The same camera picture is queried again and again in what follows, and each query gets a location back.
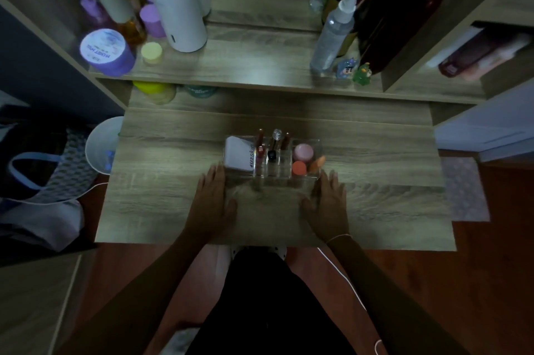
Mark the white waste bin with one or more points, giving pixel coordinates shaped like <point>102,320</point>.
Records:
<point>100,146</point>

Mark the small blue figurine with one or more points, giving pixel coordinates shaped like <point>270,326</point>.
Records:
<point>346,69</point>

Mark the small green figurine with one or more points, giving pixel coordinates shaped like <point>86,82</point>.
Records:
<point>362,74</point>

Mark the clear spray bottle white nozzle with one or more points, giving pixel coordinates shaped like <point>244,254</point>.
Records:
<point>333,33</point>

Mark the grey patterned floor mat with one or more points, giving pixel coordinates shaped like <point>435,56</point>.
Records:
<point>465,187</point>

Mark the person's right forearm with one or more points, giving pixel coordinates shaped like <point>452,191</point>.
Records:
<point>388,304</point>

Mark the person's left hand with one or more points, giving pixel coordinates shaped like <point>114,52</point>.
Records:
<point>208,210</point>

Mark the person's left thumb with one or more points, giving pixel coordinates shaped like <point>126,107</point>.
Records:
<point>232,212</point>

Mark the person's right thumb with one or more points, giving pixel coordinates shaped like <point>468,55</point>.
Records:
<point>308,206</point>

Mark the teal lidded jar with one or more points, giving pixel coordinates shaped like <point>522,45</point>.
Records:
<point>201,90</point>

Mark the clear acrylic cosmetics organizer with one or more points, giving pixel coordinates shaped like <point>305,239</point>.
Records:
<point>273,183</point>

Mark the silver capped lipstick tube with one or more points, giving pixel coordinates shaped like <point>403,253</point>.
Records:
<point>276,135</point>

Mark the small pale yellow jar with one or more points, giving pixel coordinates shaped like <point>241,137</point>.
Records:
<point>152,53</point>

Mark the large dark red bottle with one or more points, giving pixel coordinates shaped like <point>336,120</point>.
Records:
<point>396,12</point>

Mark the purple jar with white lid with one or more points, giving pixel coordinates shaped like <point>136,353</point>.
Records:
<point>106,52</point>

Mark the person's black clothing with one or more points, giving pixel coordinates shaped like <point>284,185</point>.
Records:
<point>267,309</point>

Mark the yellow lidded jar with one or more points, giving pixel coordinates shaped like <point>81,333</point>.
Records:
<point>156,92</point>

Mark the black capped cosmetic tube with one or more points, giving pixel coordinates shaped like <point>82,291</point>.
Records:
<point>272,155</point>

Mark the person's right hand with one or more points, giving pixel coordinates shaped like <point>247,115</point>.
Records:
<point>329,213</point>

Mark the pink and brown packet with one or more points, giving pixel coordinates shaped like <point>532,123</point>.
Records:
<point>479,54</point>

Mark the amber bottle with white cap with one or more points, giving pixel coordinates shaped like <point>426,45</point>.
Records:
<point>119,8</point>

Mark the person's left forearm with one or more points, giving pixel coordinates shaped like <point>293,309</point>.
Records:
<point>137,304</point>

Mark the orange cosmetic tube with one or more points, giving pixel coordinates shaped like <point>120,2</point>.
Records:
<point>317,164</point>

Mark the white card box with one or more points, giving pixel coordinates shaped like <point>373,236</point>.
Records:
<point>238,154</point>

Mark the wooden vanity shelf unit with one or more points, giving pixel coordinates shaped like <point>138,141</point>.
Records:
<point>258,62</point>

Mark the orange round makeup sponge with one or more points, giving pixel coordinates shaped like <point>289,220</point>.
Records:
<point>298,168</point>

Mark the white cylindrical appliance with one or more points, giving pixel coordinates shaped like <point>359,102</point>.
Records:
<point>177,4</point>

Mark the pink round makeup sponge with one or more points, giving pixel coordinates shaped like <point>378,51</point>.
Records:
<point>303,152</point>

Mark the dark red lipstick tube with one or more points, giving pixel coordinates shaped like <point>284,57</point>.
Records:
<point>285,142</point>

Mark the small purple jar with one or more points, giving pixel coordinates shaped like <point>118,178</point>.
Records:
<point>152,21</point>

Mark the lilac pump bottle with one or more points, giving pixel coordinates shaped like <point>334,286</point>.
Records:
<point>92,8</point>

